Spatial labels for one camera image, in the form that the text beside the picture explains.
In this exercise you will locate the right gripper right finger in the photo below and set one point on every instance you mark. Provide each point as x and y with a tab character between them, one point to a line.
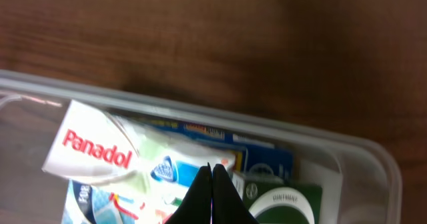
227	206

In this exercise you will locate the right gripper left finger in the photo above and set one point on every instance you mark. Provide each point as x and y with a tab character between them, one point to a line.
196	205

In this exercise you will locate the green ointment box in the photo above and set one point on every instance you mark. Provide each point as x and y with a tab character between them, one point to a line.
270	199

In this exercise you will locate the blue fever patch box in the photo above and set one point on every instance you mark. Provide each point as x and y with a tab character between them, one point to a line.
253	147

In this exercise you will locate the white Panadol box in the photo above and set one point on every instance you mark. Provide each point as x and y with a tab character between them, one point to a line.
100	149

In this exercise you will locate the clear plastic container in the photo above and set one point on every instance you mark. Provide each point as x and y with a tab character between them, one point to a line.
360	180

